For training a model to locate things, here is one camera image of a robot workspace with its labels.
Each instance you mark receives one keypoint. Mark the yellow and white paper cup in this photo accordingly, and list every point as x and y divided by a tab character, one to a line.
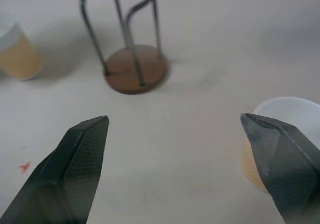
287	113
18	56

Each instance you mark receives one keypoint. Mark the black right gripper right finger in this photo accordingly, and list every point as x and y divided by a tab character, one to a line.
282	159

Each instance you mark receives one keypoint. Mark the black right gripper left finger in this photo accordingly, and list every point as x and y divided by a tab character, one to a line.
75	169

